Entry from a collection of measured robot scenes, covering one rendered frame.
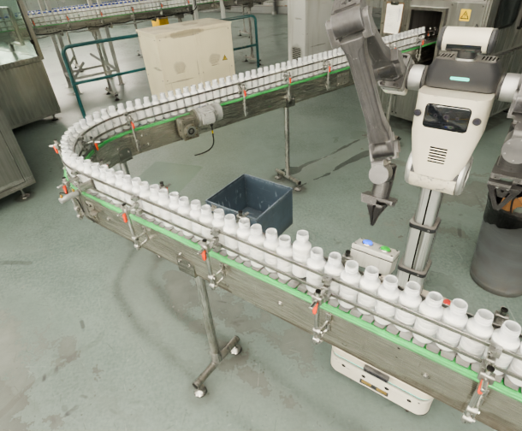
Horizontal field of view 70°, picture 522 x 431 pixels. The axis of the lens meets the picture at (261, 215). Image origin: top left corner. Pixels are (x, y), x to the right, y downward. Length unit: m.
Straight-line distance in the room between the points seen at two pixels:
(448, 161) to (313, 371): 1.35
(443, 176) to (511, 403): 0.76
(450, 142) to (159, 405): 1.86
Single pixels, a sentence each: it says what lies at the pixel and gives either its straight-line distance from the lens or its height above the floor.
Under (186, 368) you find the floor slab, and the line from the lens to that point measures 2.36.
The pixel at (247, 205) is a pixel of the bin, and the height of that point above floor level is 0.74.
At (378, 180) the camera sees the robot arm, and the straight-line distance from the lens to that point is 1.14.
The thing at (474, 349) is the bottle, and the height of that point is 1.06.
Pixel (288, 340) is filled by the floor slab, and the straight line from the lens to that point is 2.38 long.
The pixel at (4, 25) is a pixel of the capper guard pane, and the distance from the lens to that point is 6.27.
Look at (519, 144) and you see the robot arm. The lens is 0.91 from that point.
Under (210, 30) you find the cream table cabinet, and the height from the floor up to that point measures 1.12.
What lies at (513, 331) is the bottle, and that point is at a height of 1.14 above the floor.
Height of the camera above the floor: 1.93
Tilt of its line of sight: 35 degrees down
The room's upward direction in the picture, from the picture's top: 4 degrees counter-clockwise
